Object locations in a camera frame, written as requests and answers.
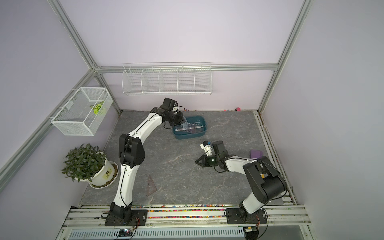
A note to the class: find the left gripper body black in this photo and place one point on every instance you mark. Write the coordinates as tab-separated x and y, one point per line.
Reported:
176	119

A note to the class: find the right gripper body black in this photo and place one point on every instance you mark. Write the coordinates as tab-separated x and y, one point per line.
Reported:
210	161

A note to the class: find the blue protractor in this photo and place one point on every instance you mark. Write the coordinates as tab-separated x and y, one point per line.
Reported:
185	124

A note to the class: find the teal plastic storage box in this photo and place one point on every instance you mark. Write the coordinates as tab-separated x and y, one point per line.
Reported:
192	127

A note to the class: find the clear straight ruler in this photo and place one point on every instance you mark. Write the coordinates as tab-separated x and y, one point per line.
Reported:
190	130

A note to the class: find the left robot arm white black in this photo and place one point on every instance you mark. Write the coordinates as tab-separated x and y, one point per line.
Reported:
132	155

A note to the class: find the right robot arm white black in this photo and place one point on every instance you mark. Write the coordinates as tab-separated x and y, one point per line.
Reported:
265	181

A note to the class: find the white vent grille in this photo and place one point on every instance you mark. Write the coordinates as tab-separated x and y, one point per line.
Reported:
111	234

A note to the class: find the green leaf toy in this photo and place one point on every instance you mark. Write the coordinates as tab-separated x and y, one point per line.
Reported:
98	109

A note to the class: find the circuit board right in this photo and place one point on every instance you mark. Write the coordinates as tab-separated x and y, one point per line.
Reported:
251	233

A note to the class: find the circuit board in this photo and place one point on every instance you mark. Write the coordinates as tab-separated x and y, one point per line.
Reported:
125	233
251	233

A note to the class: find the white mesh basket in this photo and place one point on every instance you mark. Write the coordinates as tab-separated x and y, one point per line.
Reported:
76	118

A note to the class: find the potted green plant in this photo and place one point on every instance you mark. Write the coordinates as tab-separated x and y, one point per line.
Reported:
89	164

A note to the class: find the circuit board left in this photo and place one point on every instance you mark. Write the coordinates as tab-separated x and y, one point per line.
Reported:
125	233

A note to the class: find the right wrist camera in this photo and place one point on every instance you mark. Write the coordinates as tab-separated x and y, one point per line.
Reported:
213	148

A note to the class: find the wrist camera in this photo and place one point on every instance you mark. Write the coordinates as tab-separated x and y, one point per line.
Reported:
213	148
169	105

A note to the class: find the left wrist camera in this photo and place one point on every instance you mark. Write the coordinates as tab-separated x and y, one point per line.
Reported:
169	105

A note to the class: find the white wire wall shelf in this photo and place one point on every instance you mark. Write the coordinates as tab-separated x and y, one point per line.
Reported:
167	78

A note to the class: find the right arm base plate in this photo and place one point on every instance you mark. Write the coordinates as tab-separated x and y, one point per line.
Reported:
237	216

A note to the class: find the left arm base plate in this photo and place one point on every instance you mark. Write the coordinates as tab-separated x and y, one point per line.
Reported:
133	217

